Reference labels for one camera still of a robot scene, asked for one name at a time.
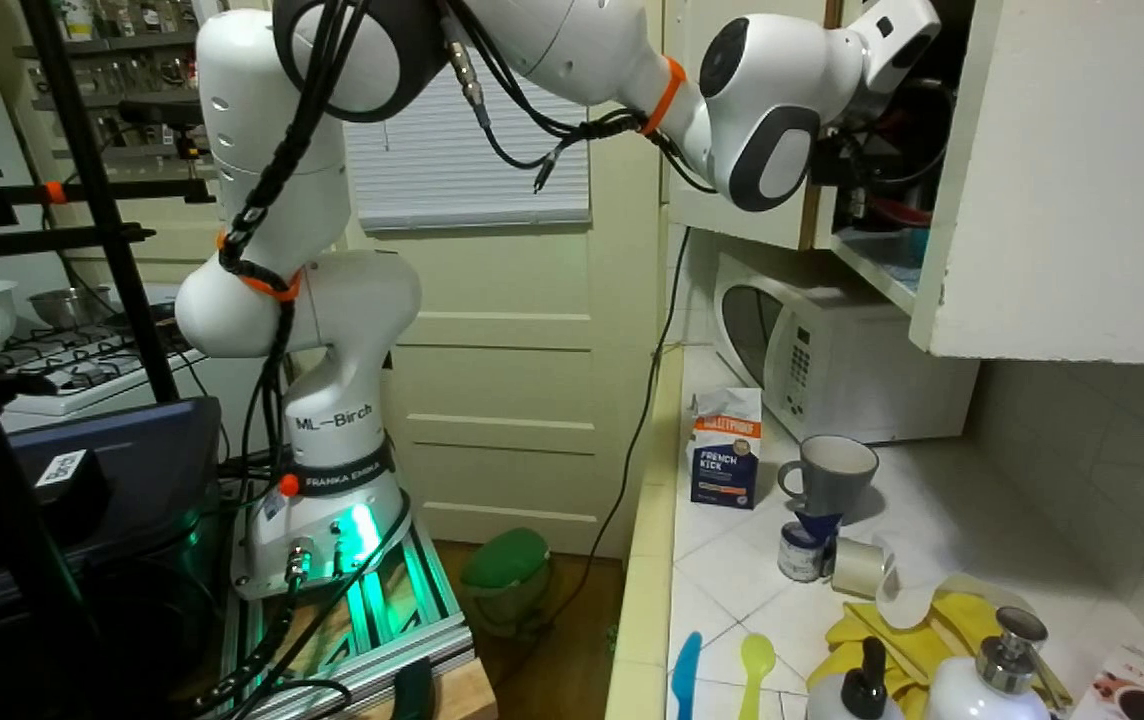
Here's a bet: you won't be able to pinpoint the green bucket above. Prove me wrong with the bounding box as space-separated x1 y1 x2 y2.
460 528 551 634

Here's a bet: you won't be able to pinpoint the grey ceramic mug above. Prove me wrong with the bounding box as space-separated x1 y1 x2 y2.
780 435 879 517

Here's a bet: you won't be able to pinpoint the yellow rubber gloves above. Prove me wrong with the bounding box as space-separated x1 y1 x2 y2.
805 589 1000 720

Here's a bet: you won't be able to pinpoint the blue white carton box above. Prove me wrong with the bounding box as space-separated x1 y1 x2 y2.
686 389 765 509

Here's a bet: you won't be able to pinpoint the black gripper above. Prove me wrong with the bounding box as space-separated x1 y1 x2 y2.
823 74 948 226

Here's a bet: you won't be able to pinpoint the white microwave oven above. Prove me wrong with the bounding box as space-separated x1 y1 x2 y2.
713 254 981 444

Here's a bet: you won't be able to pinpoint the yellow plastic spoon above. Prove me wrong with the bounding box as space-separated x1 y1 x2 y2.
734 632 775 720

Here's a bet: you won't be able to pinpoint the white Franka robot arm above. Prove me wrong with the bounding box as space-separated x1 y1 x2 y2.
174 0 938 599

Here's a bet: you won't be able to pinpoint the black tripod stand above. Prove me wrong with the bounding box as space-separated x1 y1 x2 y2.
0 0 219 720

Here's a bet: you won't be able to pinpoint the open white cabinet door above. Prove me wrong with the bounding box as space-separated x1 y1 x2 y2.
910 0 1144 362

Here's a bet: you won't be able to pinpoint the black power cable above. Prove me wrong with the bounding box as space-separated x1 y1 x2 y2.
529 222 696 643

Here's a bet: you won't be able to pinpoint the white soap pump bottle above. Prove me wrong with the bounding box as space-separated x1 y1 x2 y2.
923 605 1047 720

